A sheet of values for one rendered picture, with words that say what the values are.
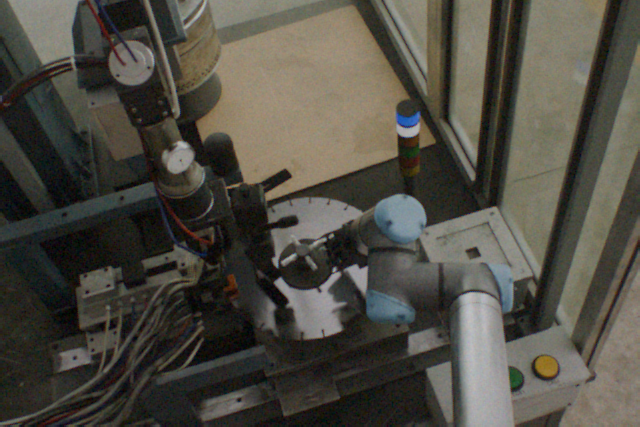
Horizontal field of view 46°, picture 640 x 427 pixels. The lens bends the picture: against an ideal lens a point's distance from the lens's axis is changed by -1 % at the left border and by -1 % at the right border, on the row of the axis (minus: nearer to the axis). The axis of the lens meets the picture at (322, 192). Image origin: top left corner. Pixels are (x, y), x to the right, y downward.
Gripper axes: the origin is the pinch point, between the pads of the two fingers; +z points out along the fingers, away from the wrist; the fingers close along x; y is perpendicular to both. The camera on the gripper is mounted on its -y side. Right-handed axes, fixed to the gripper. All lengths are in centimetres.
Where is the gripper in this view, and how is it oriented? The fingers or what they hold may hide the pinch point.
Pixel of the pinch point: (341, 252)
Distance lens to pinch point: 148.3
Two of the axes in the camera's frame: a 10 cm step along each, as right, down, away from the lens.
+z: -3.0, 2.5, 9.2
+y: -8.7, 3.1, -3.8
